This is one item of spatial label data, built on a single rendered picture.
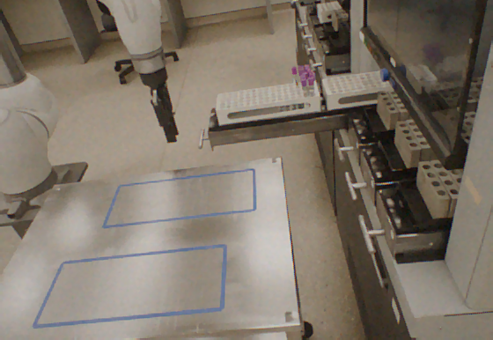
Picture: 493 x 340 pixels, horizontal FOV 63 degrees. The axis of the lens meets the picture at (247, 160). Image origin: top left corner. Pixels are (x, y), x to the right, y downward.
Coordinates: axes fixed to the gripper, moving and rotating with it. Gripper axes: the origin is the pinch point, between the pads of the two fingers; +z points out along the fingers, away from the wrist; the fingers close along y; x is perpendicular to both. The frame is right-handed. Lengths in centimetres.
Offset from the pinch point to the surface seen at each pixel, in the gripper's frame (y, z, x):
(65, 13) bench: 288, 30, 155
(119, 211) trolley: -37.4, -2.2, 5.9
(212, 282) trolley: -59, -2, -18
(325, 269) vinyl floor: 3, 79, -46
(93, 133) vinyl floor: 143, 80, 101
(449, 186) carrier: -48, -9, -63
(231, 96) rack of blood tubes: 2.6, -7.1, -20.0
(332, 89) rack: -1.1, -7.0, -49.4
